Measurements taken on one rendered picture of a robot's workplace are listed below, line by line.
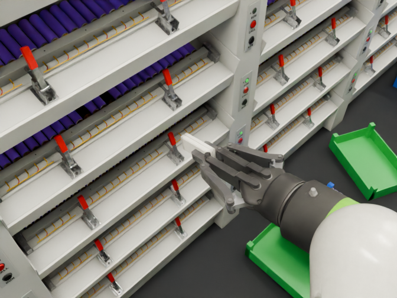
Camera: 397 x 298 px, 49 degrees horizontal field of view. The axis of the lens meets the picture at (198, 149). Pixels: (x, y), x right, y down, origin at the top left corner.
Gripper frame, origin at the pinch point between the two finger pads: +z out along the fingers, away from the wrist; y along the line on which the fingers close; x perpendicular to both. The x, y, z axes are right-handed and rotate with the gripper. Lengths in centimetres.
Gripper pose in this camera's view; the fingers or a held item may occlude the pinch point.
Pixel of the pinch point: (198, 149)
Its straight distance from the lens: 74.1
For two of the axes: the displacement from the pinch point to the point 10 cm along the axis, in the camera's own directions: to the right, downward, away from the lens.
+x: -1.5, -7.4, -6.6
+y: 7.1, -5.4, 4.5
